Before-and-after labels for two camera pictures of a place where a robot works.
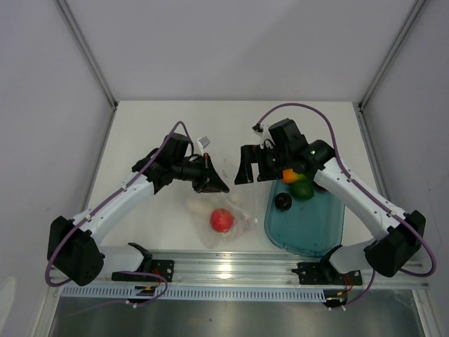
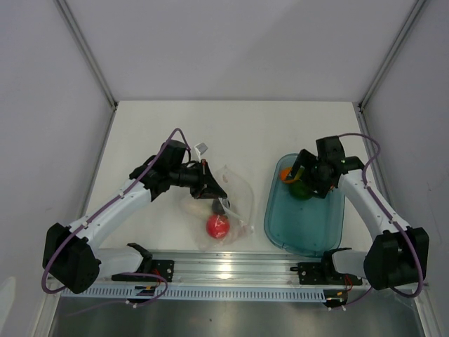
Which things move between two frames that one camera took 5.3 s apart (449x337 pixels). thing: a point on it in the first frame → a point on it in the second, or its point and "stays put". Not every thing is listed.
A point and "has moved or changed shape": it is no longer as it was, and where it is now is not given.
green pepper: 302,188 stays put
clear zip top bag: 200,206 has moved or changed shape
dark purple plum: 283,201 → 217,207
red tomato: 221,220 has moved or changed shape
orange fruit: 288,175 stays put
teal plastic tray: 310,227 stays put
